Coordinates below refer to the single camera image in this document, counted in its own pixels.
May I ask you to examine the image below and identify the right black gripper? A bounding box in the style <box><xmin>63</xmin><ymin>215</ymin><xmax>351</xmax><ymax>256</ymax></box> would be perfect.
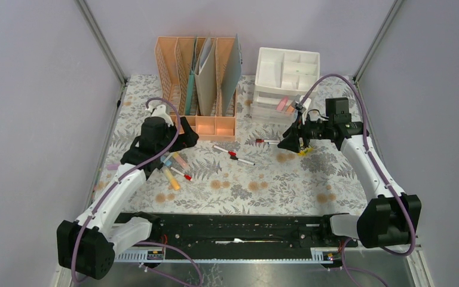
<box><xmin>277</xmin><ymin>111</ymin><xmax>333</xmax><ymax>154</ymax></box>

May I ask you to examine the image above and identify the teal folder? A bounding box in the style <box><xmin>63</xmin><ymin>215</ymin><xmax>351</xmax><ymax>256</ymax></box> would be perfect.
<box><xmin>185</xmin><ymin>36</ymin><xmax>197</xmax><ymax>115</ymax></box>

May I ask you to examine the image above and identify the white plastic drawer unit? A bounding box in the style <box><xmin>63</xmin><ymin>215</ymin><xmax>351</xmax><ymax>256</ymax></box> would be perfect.
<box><xmin>250</xmin><ymin>47</ymin><xmax>320</xmax><ymax>126</ymax></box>

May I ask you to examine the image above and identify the light blue folder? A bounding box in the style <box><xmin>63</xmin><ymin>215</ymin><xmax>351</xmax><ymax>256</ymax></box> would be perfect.
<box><xmin>221</xmin><ymin>34</ymin><xmax>242</xmax><ymax>116</ymax></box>

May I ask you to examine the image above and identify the yellow highlighter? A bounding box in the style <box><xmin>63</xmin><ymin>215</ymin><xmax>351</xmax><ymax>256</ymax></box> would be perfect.
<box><xmin>161</xmin><ymin>166</ymin><xmax>180</xmax><ymax>191</ymax></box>

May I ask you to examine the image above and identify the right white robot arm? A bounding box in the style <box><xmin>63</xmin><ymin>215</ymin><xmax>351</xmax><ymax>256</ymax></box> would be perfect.
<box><xmin>278</xmin><ymin>97</ymin><xmax>422</xmax><ymax>255</ymax></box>

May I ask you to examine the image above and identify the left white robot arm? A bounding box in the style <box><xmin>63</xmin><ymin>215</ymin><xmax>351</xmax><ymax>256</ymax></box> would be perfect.
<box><xmin>57</xmin><ymin>115</ymin><xmax>199</xmax><ymax>283</ymax></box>

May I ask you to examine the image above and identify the floral patterned desk mat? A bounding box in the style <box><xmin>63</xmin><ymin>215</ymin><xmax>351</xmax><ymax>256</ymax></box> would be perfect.
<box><xmin>90</xmin><ymin>74</ymin><xmax>373</xmax><ymax>217</ymax></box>

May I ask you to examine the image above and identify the yellow owl eraser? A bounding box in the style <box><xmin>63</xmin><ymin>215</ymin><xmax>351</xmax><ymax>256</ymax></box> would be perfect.
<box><xmin>298</xmin><ymin>147</ymin><xmax>314</xmax><ymax>156</ymax></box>

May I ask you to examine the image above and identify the red cap marker near drawers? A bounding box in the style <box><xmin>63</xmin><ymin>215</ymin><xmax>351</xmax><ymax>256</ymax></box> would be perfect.
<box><xmin>255</xmin><ymin>139</ymin><xmax>280</xmax><ymax>145</ymax></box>

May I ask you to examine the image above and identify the black cap white marker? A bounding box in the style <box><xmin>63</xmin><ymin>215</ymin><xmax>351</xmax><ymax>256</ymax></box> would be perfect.
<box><xmin>230</xmin><ymin>155</ymin><xmax>255</xmax><ymax>166</ymax></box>

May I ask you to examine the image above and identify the orange plastic file organizer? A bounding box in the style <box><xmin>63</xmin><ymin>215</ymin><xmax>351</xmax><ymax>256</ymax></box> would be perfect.
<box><xmin>155</xmin><ymin>35</ymin><xmax>242</xmax><ymax>141</ymax></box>

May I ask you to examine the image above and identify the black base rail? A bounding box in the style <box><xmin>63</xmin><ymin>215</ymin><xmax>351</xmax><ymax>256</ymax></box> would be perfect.
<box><xmin>112</xmin><ymin>212</ymin><xmax>359</xmax><ymax>262</ymax></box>

